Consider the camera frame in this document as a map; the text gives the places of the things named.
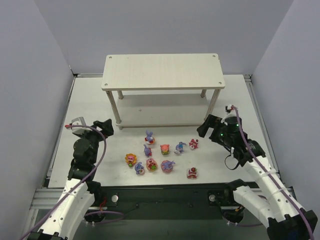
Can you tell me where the red white strawberry toy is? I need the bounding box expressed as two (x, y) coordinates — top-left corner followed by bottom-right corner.
(189, 138), (199, 150)

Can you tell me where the red white bear toy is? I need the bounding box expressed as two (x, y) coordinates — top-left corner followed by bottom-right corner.
(186, 167), (198, 179)

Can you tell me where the pink bear burger toy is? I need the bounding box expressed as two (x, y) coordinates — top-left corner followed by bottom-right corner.
(160, 144), (170, 155)

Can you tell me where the pink bear clover toy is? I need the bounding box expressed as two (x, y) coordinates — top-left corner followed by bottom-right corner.
(146, 158), (158, 172)

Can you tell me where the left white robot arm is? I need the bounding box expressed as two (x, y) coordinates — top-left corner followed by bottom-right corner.
(21, 117), (114, 240)

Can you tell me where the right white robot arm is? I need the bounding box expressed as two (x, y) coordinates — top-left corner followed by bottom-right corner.
(197, 114), (318, 240)

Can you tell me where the wooden two-tier shelf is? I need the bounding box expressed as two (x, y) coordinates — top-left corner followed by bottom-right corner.
(101, 53), (226, 130)

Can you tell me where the orange lion toy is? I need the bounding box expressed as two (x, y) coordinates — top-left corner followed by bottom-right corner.
(125, 153), (137, 168)

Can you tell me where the purple bunny blue ears toy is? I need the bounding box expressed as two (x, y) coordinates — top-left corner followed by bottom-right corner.
(174, 141), (187, 156)

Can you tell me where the purple bunny on red base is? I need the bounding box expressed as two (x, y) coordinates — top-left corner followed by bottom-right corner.
(144, 130), (156, 145)

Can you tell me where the purple bunny toy standing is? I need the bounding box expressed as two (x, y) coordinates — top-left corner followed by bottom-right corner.
(143, 144), (152, 157)

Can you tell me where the purple bunny with ball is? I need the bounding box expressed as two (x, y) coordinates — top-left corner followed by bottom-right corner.
(134, 162), (145, 175)

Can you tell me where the purple bunny pink cake toy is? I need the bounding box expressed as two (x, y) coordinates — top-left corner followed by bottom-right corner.
(160, 160), (176, 174)

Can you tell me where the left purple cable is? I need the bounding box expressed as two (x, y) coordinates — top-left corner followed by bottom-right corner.
(19, 124), (126, 240)

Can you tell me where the purple cable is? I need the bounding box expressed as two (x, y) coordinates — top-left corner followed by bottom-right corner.
(19, 124), (126, 240)
(224, 106), (315, 240)

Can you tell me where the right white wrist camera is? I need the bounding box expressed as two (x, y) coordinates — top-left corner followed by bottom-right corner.
(225, 104), (237, 118)

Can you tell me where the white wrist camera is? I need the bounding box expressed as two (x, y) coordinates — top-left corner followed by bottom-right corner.
(225, 104), (237, 118)
(64, 116), (86, 135)

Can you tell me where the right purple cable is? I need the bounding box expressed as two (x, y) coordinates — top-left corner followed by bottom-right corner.
(224, 106), (315, 240)

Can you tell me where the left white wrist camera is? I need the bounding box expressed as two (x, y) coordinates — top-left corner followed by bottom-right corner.
(64, 116), (86, 135)

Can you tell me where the aluminium frame rail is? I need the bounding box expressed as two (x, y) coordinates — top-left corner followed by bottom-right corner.
(29, 187), (300, 211)

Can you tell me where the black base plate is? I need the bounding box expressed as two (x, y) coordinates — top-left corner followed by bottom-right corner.
(88, 183), (245, 222)

